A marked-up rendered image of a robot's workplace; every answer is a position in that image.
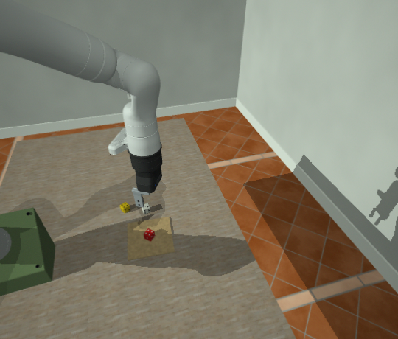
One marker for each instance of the red die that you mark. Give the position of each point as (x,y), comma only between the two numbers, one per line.
(149,234)

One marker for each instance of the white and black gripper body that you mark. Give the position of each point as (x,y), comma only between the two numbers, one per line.
(145,156)

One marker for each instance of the yellow die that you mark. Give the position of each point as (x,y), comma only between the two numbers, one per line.
(125,207)

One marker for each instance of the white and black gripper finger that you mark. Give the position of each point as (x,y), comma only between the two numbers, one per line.
(138,197)

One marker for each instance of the white die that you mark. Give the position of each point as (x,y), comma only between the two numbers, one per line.
(146,208)

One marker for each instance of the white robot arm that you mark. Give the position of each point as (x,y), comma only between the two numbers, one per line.
(47,41)

